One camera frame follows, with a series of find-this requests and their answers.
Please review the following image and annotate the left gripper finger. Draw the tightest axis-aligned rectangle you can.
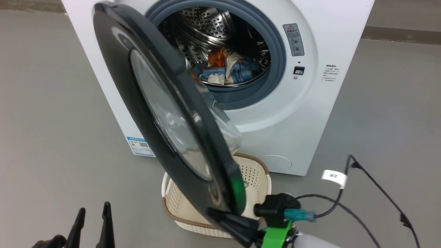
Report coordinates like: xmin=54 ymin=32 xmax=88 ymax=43
xmin=67 ymin=208 xmax=86 ymax=248
xmin=96 ymin=201 xmax=116 ymax=248

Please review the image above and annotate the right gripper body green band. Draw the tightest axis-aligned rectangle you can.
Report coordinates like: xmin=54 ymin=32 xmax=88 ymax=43
xmin=261 ymin=222 xmax=293 ymax=248

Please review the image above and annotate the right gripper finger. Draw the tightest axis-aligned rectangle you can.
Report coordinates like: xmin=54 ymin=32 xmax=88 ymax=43
xmin=206 ymin=208 xmax=259 ymax=247

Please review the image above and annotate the dark round washing machine door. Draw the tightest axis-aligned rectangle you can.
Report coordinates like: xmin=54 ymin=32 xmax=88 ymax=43
xmin=92 ymin=2 xmax=247 ymax=229

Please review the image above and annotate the blue cartoon print garment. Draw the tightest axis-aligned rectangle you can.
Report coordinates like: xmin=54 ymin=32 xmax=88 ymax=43
xmin=193 ymin=46 xmax=264 ymax=86

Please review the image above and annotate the cream perforated laundry basket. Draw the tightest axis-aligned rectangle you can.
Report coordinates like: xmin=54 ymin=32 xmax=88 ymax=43
xmin=161 ymin=153 xmax=272 ymax=239

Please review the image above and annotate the white front-load washing machine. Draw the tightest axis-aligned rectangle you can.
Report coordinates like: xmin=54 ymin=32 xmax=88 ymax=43
xmin=61 ymin=0 xmax=375 ymax=177

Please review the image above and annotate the grey rubber door gasket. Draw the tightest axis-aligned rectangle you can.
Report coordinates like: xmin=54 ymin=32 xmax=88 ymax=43
xmin=145 ymin=0 xmax=287 ymax=111

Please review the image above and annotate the round white filter cover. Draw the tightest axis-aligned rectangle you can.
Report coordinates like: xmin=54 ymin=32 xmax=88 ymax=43
xmin=258 ymin=154 xmax=293 ymax=171

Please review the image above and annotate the blue energy label sticker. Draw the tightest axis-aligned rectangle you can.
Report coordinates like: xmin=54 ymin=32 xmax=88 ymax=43
xmin=126 ymin=136 xmax=155 ymax=157

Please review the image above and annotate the black text notice sticker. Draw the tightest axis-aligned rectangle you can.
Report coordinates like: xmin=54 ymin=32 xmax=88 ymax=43
xmin=322 ymin=64 xmax=341 ymax=82

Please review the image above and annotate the grey warning sticker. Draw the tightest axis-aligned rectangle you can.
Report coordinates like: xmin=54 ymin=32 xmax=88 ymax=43
xmin=283 ymin=23 xmax=305 ymax=57

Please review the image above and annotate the perforated steel drum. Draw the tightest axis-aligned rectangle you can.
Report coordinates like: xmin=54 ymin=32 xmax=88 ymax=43
xmin=157 ymin=6 xmax=271 ymax=86

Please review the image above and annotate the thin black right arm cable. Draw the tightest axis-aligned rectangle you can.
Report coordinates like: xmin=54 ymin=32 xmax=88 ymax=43
xmin=295 ymin=194 xmax=381 ymax=248

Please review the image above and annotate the white cable tag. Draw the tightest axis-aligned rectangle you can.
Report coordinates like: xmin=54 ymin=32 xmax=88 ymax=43
xmin=321 ymin=169 xmax=347 ymax=189

